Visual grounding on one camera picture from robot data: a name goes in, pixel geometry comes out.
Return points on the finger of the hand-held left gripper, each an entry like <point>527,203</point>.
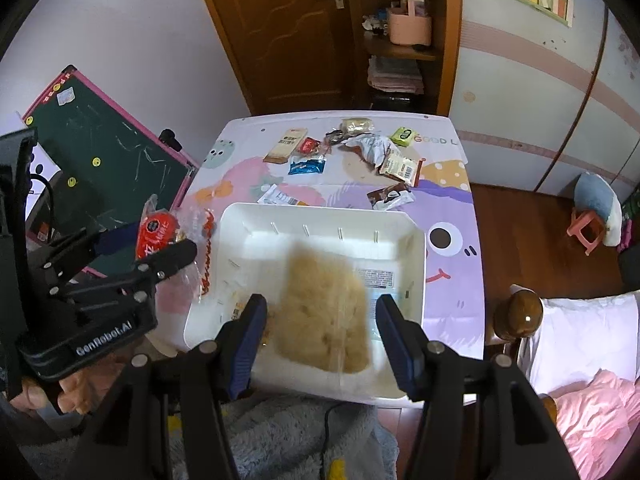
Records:
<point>112,242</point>
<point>170,260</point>

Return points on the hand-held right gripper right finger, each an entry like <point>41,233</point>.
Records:
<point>397,350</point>

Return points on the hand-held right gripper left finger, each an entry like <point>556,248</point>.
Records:
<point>245,345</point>

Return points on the orange clear snack packet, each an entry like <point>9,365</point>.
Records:
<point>239,311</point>

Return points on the clear packet with red trim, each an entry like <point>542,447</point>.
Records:
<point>197,230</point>

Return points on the white plastic bin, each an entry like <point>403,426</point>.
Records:
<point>250,240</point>

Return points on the beige crumbly snack packet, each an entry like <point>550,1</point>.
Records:
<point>320,310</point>

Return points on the white snack packet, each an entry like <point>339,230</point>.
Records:
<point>277,195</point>

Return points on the dark brown snack packet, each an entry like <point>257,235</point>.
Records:
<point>390,196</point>

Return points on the long brown snack packet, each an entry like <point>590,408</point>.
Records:
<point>285,145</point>

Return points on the blue snack packet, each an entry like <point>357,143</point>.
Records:
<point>306,165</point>

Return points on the small red snack packet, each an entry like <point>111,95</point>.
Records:
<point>311,146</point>

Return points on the beige brown-edged snack packet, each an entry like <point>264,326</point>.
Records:
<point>399,165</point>

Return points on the silver snack packet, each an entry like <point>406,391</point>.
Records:
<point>370,146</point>

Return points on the green snack packet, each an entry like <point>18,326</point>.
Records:
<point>404,135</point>

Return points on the person's left hand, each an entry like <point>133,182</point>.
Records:
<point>80,390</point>

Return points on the white dotted board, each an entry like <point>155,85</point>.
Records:
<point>42,175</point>

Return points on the grey fuzzy blanket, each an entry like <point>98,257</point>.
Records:
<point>280,440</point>

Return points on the black chalkboard knob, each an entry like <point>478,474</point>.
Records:
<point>170,139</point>

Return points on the small wooden bed knob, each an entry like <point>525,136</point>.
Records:
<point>548,406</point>

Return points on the printed cartoon tablecloth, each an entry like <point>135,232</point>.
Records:
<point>340,195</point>

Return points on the white pillow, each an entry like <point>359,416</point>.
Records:
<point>585,335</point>

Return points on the small dark candy packet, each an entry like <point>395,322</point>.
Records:
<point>332,137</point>

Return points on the pink blanket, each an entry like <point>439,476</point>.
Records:
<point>600,420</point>

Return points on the pink plastic stool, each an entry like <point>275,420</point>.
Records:
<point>582,225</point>

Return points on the clear yellow snack packet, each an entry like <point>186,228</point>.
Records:
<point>356,124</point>

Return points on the blue cushion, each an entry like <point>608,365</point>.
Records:
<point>592,195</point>

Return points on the brown wooden door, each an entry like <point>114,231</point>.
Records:
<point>280,35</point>

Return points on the pale wardrobe with pink stripes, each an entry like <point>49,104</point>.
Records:
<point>525,110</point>

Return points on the folded towels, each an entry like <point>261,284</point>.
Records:
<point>395,75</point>

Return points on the brown wooden shelf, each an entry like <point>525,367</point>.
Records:
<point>450,35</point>

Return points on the green chalkboard with pink frame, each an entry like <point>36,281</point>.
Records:
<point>100,135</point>

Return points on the round wooden bed post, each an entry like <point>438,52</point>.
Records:
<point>520,315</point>

